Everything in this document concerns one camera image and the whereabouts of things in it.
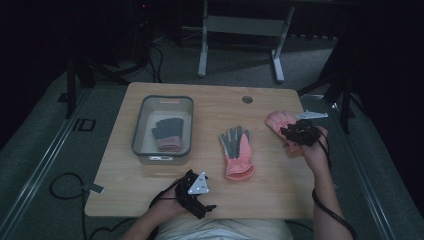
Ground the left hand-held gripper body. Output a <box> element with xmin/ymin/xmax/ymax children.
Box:
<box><xmin>174</xmin><ymin>171</ymin><xmax>212</xmax><ymax>220</ymax></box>

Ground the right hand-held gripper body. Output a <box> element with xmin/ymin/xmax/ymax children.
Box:
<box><xmin>289</xmin><ymin>110</ymin><xmax>330</xmax><ymax>148</ymax></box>

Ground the pink glove with red print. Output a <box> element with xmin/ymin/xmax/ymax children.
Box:
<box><xmin>265</xmin><ymin>110</ymin><xmax>305</xmax><ymax>156</ymax></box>

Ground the grey and pink knit glove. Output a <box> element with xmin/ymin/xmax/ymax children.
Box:
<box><xmin>157</xmin><ymin>145</ymin><xmax>183</xmax><ymax>154</ymax></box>
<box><xmin>151</xmin><ymin>117</ymin><xmax>185</xmax><ymax>150</ymax></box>

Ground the grey plastic storage bin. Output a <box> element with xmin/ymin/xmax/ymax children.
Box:
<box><xmin>131</xmin><ymin>94</ymin><xmax>195</xmax><ymax>166</ymax></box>

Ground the pink glove with grey palm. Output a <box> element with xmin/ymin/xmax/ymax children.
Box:
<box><xmin>219</xmin><ymin>124</ymin><xmax>256</xmax><ymax>182</ymax></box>

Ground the person's right hand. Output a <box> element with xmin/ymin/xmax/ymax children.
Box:
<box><xmin>299</xmin><ymin>126</ymin><xmax>330</xmax><ymax>175</ymax></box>

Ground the person's left hand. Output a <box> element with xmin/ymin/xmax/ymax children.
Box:
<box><xmin>148</xmin><ymin>186</ymin><xmax>188</xmax><ymax>218</ymax></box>

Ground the person's white clothing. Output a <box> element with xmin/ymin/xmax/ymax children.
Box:
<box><xmin>156</xmin><ymin>218</ymin><xmax>294</xmax><ymax>240</ymax></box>

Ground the black metal stand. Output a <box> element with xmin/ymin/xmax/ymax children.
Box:
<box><xmin>58</xmin><ymin>0</ymin><xmax>153</xmax><ymax>119</ymax></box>
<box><xmin>297</xmin><ymin>33</ymin><xmax>365</xmax><ymax>135</ymax></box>

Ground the grey table edge clamp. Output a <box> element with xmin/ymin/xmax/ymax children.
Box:
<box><xmin>81</xmin><ymin>182</ymin><xmax>105</xmax><ymax>196</ymax></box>

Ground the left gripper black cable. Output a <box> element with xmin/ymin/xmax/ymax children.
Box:
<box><xmin>147</xmin><ymin>179</ymin><xmax>184</xmax><ymax>210</ymax></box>

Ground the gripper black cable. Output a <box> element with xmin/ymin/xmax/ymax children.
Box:
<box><xmin>147</xmin><ymin>179</ymin><xmax>184</xmax><ymax>210</ymax></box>
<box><xmin>311</xmin><ymin>132</ymin><xmax>358</xmax><ymax>240</ymax></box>

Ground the metal floor rail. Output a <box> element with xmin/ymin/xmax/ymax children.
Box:
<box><xmin>299</xmin><ymin>94</ymin><xmax>398</xmax><ymax>240</ymax></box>
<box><xmin>0</xmin><ymin>87</ymin><xmax>95</xmax><ymax>240</ymax></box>

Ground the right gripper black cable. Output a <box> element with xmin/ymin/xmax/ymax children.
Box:
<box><xmin>311</xmin><ymin>132</ymin><xmax>358</xmax><ymax>240</ymax></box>

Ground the white metal desk frame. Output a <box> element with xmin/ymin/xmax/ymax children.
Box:
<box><xmin>197</xmin><ymin>0</ymin><xmax>296</xmax><ymax>84</ymax></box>

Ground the black floor cable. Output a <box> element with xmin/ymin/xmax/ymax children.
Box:
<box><xmin>49</xmin><ymin>172</ymin><xmax>88</xmax><ymax>240</ymax></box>

